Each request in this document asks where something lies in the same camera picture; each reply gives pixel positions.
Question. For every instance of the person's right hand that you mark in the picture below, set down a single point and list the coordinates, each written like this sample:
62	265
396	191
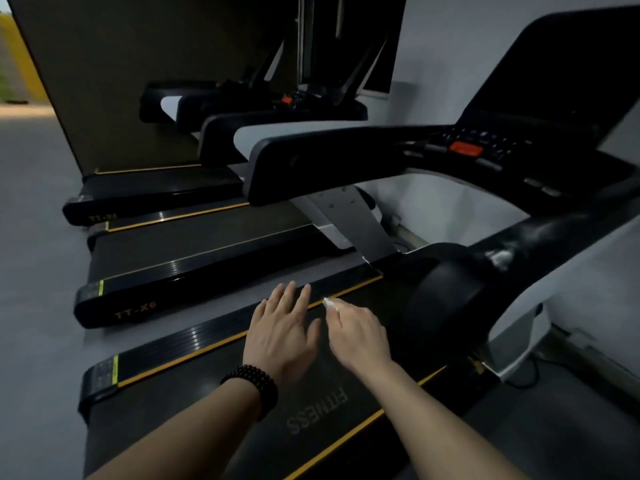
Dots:
357	339

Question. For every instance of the brown partition panel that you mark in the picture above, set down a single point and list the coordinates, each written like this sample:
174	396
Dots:
125	69

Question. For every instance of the person's left forearm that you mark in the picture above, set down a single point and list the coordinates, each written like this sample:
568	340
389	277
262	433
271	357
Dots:
190	434

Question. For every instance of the black treadmill with orange lettering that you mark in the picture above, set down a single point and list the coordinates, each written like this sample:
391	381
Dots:
200	254

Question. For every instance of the person's right forearm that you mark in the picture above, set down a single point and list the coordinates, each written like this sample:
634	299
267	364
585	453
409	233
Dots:
440	434

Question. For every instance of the black treadmill beside brown panel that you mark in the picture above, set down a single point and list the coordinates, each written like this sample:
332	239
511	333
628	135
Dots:
150	189

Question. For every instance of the white wet wipe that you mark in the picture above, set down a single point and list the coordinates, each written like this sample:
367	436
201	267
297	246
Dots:
330	303

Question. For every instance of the black treadmill with lettered belt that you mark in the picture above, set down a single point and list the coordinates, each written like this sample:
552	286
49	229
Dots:
175	394

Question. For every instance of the person's left hand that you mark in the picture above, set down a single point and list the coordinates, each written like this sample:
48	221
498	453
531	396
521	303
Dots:
280	344

